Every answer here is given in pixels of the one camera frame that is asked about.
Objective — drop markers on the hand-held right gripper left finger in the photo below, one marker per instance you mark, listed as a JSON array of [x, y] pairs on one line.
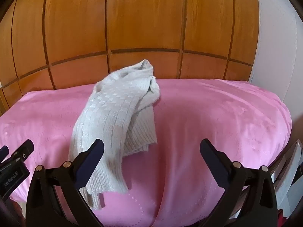
[[91, 157]]

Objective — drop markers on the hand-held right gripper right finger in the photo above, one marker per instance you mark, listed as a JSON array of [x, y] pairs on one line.
[[210, 157]]

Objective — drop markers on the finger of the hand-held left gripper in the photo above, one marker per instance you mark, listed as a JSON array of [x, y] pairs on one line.
[[22, 150], [3, 153]]

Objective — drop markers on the white knit sweater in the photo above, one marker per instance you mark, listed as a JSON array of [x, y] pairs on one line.
[[111, 113]]

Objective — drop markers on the pink blanket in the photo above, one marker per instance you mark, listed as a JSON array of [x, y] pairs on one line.
[[213, 123]]

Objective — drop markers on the grey cloth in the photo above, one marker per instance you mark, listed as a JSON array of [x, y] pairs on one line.
[[287, 170]]

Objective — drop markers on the wooden panelled headboard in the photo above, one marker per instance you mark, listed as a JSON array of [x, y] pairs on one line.
[[142, 16]]

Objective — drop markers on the dark wooden frame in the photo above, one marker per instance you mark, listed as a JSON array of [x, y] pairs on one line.
[[281, 156]]

